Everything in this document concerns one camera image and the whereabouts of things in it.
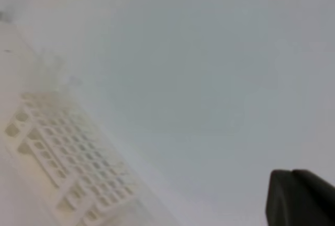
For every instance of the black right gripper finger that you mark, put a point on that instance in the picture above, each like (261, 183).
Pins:
(299, 197)

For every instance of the white plastic test tube rack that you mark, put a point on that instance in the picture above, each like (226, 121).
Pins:
(65, 162)

